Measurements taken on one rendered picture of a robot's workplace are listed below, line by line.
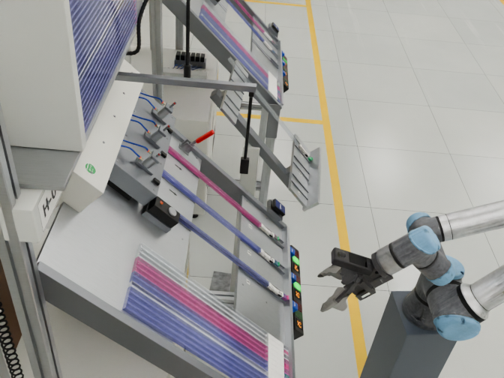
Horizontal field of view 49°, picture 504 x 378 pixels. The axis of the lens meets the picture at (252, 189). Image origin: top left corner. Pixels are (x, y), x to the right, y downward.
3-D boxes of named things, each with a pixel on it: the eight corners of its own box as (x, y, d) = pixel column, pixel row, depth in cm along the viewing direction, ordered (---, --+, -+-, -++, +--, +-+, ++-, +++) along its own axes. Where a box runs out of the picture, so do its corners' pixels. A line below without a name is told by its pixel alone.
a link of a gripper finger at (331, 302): (336, 325, 152) (358, 298, 152) (323, 314, 149) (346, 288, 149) (331, 319, 155) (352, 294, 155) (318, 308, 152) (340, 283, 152)
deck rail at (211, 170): (272, 233, 187) (286, 224, 185) (272, 238, 186) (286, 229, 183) (105, 92, 155) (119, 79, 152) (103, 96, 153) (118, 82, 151)
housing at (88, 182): (112, 108, 156) (145, 77, 150) (62, 227, 118) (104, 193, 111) (89, 88, 152) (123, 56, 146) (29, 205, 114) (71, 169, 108)
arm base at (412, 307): (439, 293, 190) (448, 273, 184) (455, 330, 178) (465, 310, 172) (396, 293, 188) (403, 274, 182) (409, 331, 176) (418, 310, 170)
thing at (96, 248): (190, 168, 168) (202, 159, 166) (156, 356, 117) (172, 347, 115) (103, 95, 153) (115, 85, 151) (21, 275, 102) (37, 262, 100)
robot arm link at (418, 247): (446, 256, 142) (429, 238, 138) (409, 275, 147) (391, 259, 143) (439, 235, 148) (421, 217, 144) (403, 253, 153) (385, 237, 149)
